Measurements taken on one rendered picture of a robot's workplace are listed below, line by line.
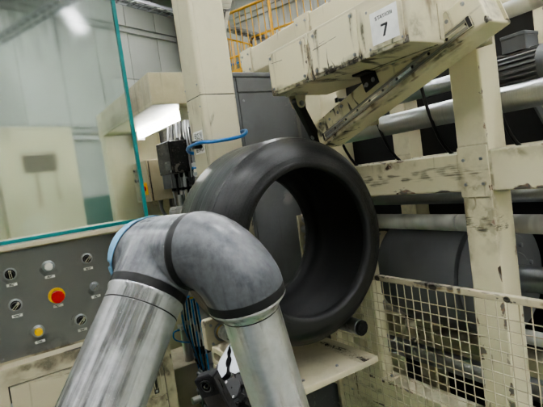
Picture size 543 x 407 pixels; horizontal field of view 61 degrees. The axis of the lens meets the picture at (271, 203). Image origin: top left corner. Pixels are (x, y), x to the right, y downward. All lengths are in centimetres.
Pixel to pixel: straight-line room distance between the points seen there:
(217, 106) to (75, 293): 79
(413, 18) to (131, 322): 93
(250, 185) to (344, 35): 50
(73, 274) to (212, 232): 111
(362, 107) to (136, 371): 107
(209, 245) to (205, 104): 95
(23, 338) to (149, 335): 108
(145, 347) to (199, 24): 115
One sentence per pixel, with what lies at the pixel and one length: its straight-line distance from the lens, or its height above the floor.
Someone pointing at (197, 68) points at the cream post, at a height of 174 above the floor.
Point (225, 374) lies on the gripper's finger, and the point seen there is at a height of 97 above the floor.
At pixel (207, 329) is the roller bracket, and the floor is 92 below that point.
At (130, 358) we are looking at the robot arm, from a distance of 65.
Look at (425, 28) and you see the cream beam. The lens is 125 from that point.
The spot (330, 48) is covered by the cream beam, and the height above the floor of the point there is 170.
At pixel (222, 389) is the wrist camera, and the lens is 95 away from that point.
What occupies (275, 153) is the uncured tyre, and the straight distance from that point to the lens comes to 119.
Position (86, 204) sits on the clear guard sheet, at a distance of 167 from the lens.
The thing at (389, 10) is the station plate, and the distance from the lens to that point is 124.
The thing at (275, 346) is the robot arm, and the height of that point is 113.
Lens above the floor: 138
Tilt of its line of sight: 4 degrees down
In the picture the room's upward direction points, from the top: 8 degrees counter-clockwise
